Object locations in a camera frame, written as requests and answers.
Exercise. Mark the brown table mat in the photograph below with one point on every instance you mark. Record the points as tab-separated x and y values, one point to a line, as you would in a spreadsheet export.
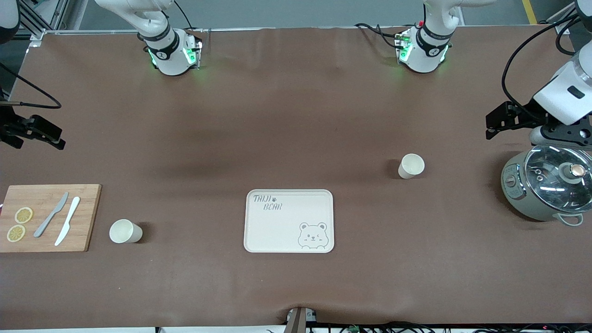
296	115

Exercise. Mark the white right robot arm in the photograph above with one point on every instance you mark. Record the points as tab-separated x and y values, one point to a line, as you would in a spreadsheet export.
167	52

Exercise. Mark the lemon slice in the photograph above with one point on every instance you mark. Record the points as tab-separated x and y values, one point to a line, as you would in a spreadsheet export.
16	233
23	215

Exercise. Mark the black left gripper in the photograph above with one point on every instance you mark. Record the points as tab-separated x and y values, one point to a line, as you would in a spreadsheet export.
526	116

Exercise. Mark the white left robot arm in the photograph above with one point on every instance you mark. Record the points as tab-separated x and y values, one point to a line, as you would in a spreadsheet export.
428	52

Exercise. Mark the grey electric cooking pot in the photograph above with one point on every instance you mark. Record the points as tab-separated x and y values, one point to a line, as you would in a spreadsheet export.
515	194

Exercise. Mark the cream tray with bear print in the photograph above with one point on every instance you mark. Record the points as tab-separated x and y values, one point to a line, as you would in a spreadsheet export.
277	231

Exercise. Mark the glass pot lid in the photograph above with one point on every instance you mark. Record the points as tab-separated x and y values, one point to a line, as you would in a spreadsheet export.
550	175

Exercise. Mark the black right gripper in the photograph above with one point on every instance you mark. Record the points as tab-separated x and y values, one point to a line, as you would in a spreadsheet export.
9	126

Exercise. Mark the grey plastic knife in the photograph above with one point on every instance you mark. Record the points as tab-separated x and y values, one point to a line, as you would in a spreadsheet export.
48	217

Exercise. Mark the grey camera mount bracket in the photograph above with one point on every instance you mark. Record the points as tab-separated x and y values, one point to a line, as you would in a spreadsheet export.
299	320

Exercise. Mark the bamboo cutting board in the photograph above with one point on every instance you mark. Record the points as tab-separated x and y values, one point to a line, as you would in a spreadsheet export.
88	222

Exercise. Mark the white plastic knife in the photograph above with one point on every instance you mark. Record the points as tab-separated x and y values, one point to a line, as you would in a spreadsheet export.
68	219

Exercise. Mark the aluminium frame profile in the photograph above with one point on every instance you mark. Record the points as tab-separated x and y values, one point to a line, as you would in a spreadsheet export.
55	14

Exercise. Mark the white plastic cup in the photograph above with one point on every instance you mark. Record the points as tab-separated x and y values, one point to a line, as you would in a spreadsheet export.
410	166
124	231

